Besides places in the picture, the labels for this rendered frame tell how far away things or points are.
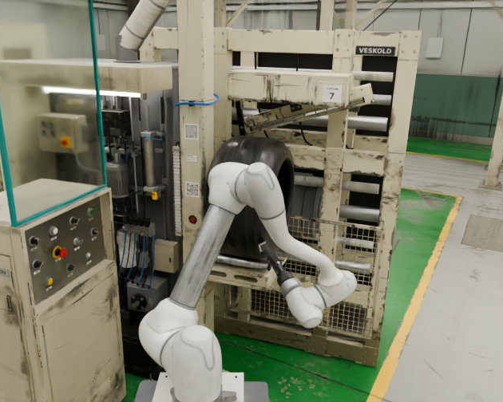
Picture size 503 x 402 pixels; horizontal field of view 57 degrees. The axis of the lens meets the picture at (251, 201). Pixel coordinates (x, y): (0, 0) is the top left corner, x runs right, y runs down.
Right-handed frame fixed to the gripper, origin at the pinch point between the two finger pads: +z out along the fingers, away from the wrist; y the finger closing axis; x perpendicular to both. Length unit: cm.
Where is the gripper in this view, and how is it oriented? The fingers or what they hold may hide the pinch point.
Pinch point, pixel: (267, 250)
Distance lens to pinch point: 208.7
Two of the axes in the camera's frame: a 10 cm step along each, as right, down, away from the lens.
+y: 1.4, 6.7, 7.3
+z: -4.2, -6.2, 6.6
